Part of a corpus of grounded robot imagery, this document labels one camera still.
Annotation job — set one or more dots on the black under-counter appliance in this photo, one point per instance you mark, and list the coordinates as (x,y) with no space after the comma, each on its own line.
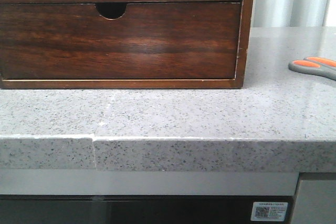
(134,209)

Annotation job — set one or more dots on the dark wooden drawer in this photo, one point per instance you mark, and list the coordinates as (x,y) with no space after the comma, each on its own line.
(150,41)

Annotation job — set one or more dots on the white QR code sticker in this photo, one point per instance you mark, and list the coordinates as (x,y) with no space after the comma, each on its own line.
(269,211)

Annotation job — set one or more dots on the grey orange handled scissors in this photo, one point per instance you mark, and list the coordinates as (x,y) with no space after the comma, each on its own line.
(314,66)

